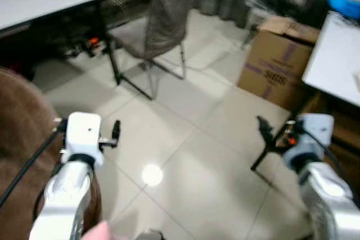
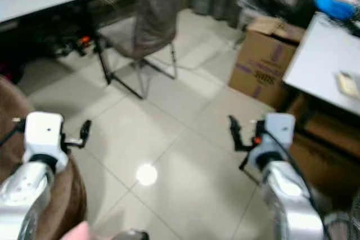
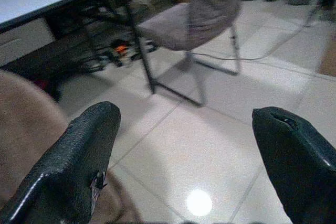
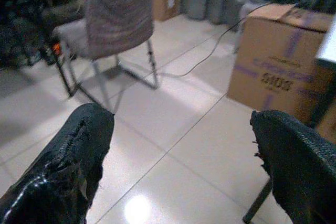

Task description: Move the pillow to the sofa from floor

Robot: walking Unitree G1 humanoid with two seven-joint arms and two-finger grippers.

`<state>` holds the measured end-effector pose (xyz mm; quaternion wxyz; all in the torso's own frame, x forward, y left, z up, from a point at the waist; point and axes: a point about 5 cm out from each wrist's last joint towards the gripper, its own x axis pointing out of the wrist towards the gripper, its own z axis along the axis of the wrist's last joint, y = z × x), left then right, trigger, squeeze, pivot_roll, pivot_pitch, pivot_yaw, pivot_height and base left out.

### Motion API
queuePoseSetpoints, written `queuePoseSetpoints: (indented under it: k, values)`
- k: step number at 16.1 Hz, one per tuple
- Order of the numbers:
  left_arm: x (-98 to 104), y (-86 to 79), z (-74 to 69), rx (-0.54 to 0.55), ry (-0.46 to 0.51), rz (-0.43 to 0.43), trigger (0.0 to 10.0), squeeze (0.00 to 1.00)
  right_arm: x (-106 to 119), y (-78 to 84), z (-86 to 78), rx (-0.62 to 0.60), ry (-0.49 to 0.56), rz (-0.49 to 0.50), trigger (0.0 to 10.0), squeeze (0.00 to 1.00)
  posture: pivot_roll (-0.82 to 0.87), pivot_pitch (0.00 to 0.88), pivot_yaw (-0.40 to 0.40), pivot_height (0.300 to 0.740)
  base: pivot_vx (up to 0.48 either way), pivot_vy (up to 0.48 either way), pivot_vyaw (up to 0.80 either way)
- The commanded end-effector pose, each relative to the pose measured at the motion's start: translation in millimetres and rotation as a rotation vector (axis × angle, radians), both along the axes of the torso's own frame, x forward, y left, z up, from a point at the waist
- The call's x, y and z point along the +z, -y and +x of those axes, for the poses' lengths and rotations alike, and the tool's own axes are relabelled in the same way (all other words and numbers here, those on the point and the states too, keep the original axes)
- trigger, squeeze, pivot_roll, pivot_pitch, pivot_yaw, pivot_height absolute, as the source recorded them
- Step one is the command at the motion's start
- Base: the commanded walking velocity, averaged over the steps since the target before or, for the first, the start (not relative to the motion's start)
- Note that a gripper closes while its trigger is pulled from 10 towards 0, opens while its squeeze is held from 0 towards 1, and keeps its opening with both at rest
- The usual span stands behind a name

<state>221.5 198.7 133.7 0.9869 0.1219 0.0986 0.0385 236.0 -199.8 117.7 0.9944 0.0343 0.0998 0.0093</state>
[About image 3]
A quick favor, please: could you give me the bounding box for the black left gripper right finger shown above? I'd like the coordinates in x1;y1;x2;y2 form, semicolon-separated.
251;106;336;224

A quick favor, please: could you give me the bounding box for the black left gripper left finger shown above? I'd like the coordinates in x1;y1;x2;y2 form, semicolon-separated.
0;101;122;224

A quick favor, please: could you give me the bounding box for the brown cardboard box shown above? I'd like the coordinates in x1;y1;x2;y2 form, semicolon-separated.
318;31;336;78

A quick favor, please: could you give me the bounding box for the orange black device under desk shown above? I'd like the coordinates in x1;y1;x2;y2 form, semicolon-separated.
111;39;132;59

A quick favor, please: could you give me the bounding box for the white floor cable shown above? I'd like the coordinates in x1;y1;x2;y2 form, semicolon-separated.
193;11;336;82

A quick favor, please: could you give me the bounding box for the white top black frame desk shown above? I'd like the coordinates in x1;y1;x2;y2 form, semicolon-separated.
0;0;195;103

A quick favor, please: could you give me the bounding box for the grey metal frame chair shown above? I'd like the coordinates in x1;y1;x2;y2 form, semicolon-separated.
127;0;244;107

